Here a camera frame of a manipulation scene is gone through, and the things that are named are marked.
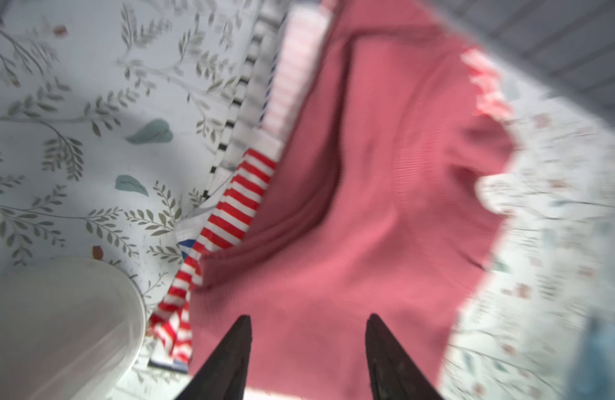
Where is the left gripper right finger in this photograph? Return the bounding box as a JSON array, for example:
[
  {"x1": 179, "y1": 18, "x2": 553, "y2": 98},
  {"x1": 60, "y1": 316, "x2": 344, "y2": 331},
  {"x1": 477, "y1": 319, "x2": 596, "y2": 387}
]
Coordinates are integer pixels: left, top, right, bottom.
[{"x1": 365, "y1": 313, "x2": 442, "y2": 400}]

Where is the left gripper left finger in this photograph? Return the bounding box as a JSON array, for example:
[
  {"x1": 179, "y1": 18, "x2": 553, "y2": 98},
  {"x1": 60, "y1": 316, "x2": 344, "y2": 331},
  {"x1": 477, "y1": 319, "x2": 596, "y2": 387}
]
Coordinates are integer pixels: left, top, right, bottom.
[{"x1": 176, "y1": 315, "x2": 252, "y2": 400}]

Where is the maroon garment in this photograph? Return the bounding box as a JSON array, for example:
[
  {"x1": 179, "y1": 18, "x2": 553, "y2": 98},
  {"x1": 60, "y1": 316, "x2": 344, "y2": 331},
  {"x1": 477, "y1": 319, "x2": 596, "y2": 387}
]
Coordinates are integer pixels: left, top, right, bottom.
[{"x1": 190, "y1": 1, "x2": 514, "y2": 399}]

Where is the black white striped tank top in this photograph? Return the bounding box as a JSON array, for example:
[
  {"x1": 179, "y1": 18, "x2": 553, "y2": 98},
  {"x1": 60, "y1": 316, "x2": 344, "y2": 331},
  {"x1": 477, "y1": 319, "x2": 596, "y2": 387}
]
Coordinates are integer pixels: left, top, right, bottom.
[{"x1": 201, "y1": 3, "x2": 288, "y2": 200}]

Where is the red white striped tank top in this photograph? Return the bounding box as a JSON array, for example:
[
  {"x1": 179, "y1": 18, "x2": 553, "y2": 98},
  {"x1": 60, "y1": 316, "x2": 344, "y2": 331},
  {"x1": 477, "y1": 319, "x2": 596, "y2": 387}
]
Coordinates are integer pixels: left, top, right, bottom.
[{"x1": 146, "y1": 0, "x2": 513, "y2": 366}]

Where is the navy white striped tank top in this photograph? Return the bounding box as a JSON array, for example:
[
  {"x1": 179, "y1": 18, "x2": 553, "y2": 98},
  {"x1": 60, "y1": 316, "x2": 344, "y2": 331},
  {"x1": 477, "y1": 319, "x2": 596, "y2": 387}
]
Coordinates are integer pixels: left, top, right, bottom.
[{"x1": 177, "y1": 239, "x2": 196, "y2": 259}]

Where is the light blue garment in bag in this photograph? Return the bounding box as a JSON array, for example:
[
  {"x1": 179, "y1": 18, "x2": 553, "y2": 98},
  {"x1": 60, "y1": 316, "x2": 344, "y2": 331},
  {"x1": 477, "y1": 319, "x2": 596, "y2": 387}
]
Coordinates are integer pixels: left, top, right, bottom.
[{"x1": 565, "y1": 317, "x2": 615, "y2": 400}]

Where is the white mug pen holder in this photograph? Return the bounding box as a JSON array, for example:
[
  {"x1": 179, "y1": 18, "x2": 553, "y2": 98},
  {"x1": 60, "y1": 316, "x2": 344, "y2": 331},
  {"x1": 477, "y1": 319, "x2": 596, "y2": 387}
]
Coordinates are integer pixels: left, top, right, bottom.
[{"x1": 0, "y1": 258, "x2": 147, "y2": 399}]

